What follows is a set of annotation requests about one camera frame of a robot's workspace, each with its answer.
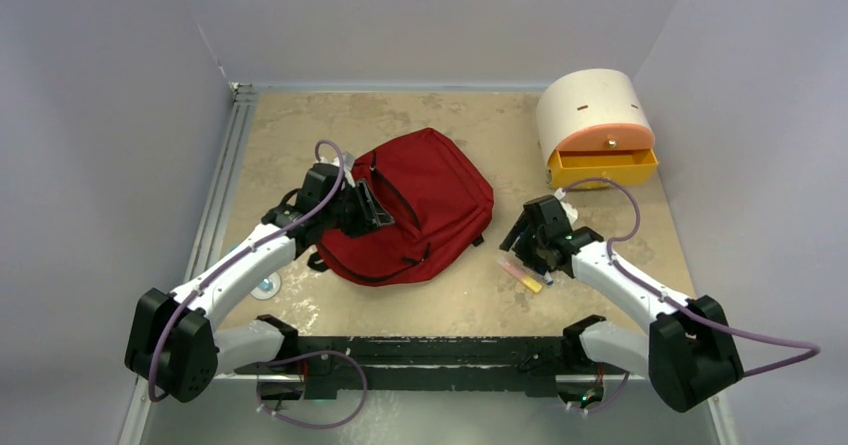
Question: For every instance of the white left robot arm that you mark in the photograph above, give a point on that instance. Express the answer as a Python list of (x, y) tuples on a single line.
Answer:
[(176, 342)]

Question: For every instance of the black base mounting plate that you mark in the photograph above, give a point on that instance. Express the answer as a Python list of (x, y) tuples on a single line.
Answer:
[(537, 366)]

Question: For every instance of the white blue oval case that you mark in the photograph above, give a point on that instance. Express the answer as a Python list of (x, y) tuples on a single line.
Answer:
[(268, 288)]

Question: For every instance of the orange upper drawer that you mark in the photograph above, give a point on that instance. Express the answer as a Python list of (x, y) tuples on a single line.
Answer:
[(610, 137)]

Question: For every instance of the aluminium frame rails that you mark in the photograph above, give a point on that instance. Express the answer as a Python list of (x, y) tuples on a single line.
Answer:
[(266, 145)]

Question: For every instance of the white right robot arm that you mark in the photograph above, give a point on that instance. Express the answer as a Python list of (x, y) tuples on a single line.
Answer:
[(682, 346)]

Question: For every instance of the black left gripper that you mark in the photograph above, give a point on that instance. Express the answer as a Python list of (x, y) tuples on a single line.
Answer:
[(368, 206)]

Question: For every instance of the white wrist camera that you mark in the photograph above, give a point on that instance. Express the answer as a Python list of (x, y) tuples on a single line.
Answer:
[(570, 211), (345, 160)]

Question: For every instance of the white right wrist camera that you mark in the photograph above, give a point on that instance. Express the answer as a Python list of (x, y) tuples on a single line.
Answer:
[(570, 211)]

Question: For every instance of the cream rounded drawer cabinet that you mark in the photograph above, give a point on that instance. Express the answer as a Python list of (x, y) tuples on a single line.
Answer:
[(585, 98)]

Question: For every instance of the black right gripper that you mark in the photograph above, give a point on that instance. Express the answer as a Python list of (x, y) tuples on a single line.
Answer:
[(523, 226)]

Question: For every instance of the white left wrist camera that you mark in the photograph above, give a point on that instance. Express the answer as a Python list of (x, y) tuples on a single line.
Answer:
[(345, 160)]

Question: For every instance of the yellow marker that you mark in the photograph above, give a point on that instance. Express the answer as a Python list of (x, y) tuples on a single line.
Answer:
[(521, 274)]

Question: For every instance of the red student backpack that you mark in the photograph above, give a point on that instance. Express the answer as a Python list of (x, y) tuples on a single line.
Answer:
[(439, 200)]

